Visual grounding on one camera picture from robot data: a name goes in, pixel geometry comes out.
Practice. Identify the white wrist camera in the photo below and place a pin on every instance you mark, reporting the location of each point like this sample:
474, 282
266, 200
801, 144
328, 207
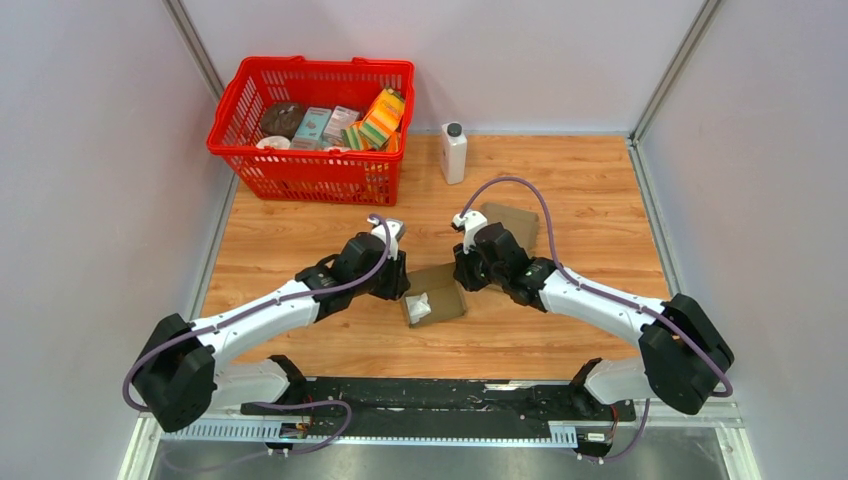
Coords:
389, 231
469, 223

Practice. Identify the brown round bag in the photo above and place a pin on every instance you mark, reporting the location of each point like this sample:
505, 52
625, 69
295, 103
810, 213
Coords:
282, 119

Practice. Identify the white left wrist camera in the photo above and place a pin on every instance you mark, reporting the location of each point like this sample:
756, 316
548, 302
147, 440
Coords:
389, 231

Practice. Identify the aluminium frame rail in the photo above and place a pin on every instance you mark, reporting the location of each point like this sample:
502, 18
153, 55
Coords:
278, 426

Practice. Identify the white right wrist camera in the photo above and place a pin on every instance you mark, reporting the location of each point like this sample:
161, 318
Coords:
469, 223

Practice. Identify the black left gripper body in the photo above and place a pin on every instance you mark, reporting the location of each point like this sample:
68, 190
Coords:
388, 284

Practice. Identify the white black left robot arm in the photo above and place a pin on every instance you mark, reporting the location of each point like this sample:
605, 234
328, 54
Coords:
187, 367

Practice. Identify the white bottle black cap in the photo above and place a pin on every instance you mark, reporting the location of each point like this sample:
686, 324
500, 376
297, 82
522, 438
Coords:
454, 151

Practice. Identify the red plastic shopping basket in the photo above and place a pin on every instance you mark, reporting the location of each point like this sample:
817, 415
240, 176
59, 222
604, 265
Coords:
347, 177

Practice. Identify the grey pink snack box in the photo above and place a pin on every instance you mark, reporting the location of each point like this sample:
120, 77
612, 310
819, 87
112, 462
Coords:
340, 119

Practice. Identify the brown cardboard box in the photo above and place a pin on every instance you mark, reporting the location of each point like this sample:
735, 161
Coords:
446, 296

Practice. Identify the small white plastic packet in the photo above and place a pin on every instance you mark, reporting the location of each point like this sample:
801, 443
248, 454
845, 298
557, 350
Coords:
417, 307

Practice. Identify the teal snack box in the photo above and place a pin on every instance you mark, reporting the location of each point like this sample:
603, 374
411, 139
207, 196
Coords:
308, 135

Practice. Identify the green striped packet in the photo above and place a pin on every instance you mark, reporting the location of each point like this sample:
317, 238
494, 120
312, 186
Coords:
354, 139

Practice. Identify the white round lid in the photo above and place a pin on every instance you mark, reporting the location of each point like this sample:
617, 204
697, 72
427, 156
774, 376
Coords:
275, 142

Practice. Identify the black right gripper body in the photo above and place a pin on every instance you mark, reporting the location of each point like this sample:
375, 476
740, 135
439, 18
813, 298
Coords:
476, 275

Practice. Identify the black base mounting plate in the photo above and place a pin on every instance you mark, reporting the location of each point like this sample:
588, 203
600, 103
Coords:
446, 408

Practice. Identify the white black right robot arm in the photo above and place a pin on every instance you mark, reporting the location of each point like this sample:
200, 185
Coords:
682, 358

